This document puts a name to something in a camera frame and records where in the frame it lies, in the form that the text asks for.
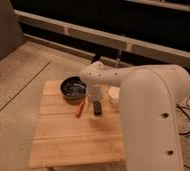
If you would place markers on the grey cabinet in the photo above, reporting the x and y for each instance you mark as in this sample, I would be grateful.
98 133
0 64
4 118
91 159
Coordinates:
11 35

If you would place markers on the wooden table board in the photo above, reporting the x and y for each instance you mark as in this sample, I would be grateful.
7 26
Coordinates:
63 139

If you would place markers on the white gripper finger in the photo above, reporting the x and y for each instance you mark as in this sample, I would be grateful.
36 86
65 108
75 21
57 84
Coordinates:
91 102
100 103

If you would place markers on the white cup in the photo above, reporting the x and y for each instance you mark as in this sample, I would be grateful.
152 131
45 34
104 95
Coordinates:
114 95

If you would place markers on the black bowl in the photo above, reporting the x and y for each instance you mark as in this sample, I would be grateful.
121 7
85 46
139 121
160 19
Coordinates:
73 88

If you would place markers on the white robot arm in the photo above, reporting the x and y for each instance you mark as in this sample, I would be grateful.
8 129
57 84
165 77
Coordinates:
147 103

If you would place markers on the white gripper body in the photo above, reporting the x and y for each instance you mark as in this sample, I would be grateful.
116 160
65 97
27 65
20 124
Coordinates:
94 93

